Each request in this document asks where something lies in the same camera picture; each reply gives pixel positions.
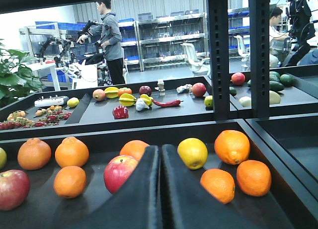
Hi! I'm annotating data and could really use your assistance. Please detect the yellow green pear front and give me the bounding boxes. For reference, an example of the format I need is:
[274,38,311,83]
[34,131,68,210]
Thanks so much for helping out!
[0,148,7,169]

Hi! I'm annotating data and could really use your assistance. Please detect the yellow starfruit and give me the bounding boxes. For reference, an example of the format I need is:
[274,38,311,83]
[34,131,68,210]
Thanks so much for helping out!
[119,93,137,107]
[140,94,153,106]

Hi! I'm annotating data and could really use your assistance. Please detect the red bell pepper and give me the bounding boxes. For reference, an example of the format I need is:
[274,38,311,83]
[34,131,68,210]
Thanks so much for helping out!
[112,105,129,119]

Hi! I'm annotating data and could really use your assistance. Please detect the yellow starfruit right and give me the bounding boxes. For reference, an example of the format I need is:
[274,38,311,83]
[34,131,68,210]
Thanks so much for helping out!
[140,94,153,106]

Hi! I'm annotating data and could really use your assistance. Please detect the pink red apple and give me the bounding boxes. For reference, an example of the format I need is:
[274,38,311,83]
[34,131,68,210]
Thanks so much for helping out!
[0,169,30,211]
[104,155,139,194]

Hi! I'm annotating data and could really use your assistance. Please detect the small orange centre left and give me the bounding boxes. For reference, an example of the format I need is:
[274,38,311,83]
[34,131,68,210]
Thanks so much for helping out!
[54,166,86,199]

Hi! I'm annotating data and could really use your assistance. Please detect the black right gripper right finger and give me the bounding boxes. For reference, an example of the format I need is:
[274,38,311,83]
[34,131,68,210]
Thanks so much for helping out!
[161,144,294,229]

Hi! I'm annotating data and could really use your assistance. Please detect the pink red apple centre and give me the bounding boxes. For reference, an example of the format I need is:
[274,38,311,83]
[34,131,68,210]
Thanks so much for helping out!
[104,155,139,194]

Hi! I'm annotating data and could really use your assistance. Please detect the large orange right rear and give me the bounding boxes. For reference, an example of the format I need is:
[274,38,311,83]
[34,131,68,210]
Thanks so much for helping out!
[214,130,250,165]

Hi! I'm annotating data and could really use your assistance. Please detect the red chili pepper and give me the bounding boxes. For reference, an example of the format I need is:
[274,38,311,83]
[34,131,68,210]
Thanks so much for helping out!
[152,99,182,107]

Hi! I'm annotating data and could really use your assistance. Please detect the black upper display shelf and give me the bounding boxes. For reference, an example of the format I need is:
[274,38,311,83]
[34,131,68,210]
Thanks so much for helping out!
[0,0,318,141]

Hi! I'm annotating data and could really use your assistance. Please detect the green potted plant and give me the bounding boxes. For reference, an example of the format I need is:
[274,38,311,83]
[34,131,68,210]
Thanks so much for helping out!
[0,39,42,107]

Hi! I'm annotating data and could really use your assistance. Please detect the orange behind centre apple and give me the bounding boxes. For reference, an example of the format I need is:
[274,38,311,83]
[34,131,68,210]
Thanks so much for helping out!
[119,140,149,161]

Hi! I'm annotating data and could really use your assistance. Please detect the dark purple plum fruit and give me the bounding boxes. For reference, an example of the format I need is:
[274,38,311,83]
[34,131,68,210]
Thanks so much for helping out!
[139,85,152,96]

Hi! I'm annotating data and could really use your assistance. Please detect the small orange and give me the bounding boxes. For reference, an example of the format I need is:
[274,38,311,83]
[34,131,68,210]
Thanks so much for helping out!
[237,160,272,197]
[54,166,86,199]
[200,168,236,204]

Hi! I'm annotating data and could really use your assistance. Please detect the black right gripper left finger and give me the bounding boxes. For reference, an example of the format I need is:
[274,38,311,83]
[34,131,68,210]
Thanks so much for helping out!
[53,146,159,229]

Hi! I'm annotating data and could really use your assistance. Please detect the pink red apple rear left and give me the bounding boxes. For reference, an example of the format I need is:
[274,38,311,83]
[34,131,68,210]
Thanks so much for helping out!
[0,169,30,211]

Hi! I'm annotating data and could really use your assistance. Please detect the yellow starfruit left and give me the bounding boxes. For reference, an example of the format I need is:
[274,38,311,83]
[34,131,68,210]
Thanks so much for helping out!
[119,93,137,107]

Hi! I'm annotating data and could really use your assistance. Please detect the red pomegranate upper shelf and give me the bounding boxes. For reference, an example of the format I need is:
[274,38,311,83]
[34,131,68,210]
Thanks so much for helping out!
[231,73,245,85]

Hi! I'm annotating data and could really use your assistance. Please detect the orange rear left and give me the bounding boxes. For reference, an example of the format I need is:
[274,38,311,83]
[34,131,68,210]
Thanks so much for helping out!
[17,138,52,170]

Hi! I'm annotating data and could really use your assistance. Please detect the standing person grey hoodie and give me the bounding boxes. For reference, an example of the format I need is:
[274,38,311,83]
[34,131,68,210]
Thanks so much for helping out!
[77,0,125,84]

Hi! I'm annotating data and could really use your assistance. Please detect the white garlic bulb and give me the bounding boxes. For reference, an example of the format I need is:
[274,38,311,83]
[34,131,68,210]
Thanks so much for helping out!
[136,98,150,111]

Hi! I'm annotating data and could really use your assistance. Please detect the small orange right front left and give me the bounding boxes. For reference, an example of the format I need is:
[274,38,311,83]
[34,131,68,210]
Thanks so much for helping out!
[200,168,236,204]

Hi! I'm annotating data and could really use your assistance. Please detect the yellow orange citrus fruit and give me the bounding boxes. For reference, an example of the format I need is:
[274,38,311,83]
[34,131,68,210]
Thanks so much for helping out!
[177,138,208,170]

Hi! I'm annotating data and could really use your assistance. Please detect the pale green pear upper shelf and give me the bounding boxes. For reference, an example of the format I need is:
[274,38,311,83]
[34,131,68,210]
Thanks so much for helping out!
[269,90,281,105]

